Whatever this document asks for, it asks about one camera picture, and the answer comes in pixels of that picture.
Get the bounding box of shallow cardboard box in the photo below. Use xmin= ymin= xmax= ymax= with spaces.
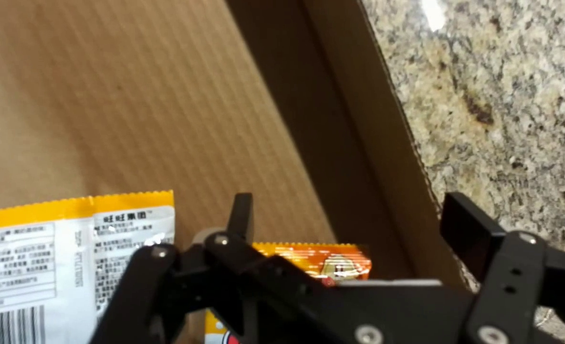
xmin=0 ymin=0 xmax=479 ymax=344

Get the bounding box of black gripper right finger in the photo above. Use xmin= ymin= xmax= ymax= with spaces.
xmin=439 ymin=189 xmax=565 ymax=344

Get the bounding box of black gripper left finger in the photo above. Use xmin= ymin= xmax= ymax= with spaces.
xmin=90 ymin=191 xmax=336 ymax=344

